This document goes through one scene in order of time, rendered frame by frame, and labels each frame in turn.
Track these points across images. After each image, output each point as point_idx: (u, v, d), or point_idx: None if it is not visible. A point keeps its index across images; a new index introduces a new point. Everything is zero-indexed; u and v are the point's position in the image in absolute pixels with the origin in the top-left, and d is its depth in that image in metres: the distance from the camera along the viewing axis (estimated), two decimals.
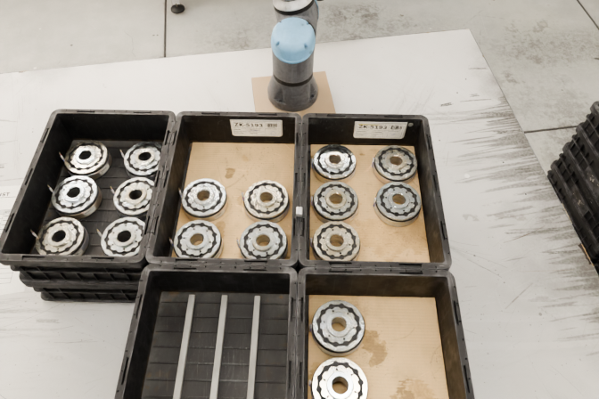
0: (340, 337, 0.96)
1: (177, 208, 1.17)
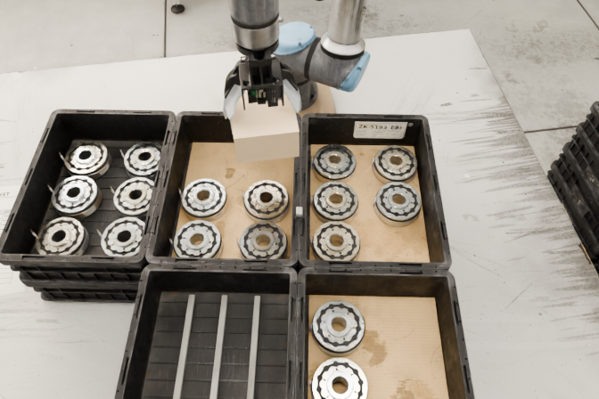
0: (340, 337, 0.96)
1: (177, 208, 1.17)
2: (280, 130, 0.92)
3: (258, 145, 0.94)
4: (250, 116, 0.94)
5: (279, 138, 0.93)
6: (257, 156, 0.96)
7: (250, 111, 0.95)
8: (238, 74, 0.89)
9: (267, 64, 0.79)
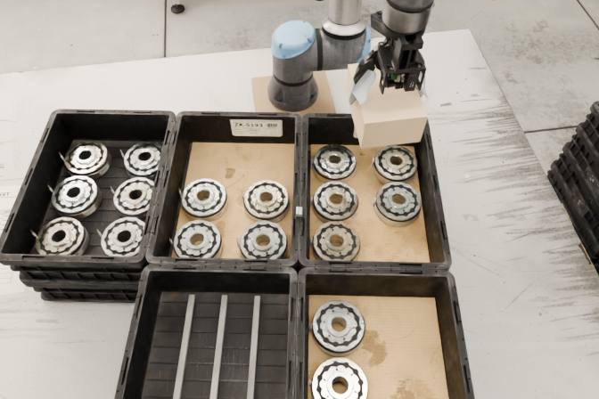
0: (340, 337, 0.96)
1: (177, 208, 1.17)
2: (408, 115, 0.94)
3: (385, 130, 0.96)
4: (376, 101, 0.96)
5: (407, 123, 0.95)
6: (381, 141, 0.98)
7: (376, 97, 0.97)
8: (373, 60, 0.91)
9: (418, 48, 0.81)
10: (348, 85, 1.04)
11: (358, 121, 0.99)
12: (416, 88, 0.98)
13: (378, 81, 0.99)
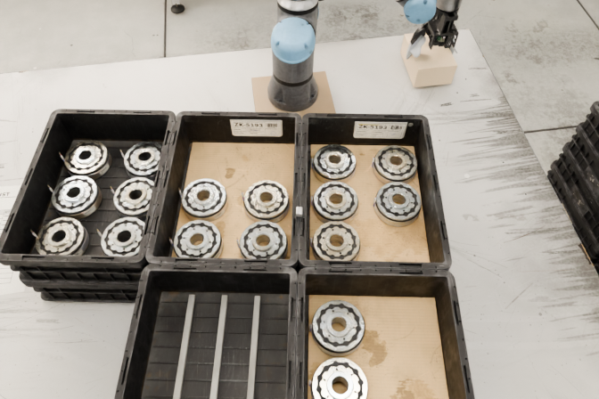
0: (340, 337, 0.96)
1: (177, 208, 1.17)
2: (446, 64, 1.50)
3: (430, 74, 1.51)
4: (424, 56, 1.52)
5: (444, 69, 1.50)
6: (426, 82, 1.54)
7: (424, 53, 1.52)
8: (424, 28, 1.46)
9: (455, 20, 1.36)
10: (404, 47, 1.59)
11: (412, 69, 1.54)
12: (449, 49, 1.54)
13: (424, 44, 1.55)
